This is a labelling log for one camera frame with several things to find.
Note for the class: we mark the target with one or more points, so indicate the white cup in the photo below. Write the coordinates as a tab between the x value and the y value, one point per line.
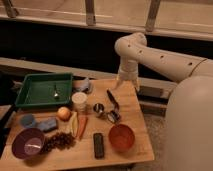
79	100

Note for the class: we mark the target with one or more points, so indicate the bunch of dark grapes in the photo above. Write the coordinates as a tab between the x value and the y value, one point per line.
60	140

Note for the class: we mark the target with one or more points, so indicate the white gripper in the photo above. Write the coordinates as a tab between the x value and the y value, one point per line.
125	74

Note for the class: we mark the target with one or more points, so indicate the blue sponge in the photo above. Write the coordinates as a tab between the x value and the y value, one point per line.
47	125

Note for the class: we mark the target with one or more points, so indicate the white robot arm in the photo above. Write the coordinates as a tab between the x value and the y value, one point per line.
189	113

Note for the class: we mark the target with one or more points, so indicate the black remote control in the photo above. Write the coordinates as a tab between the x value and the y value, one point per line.
98	145

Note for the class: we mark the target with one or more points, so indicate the carrot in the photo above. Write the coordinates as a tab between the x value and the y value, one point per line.
82	122

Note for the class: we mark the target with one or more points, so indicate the small blue cup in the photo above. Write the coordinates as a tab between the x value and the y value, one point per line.
28	121

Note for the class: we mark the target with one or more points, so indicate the small metal cup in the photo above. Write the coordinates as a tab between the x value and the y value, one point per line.
99	109

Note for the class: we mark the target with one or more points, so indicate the purple bowl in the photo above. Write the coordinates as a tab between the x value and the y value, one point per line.
28	143

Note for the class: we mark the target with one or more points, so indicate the blue grey cloth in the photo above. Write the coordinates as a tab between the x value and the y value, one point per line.
85	86

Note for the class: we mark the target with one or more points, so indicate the green plastic tray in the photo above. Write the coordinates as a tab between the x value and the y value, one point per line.
37	90

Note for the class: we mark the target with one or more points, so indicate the apple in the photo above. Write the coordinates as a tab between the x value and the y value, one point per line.
63	113

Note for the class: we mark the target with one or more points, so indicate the banana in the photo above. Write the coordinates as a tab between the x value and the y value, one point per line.
72	126

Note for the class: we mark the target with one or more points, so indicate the orange bowl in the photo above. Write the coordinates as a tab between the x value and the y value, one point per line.
121	137

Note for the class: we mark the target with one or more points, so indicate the metal spoon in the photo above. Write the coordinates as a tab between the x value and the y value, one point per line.
56	95

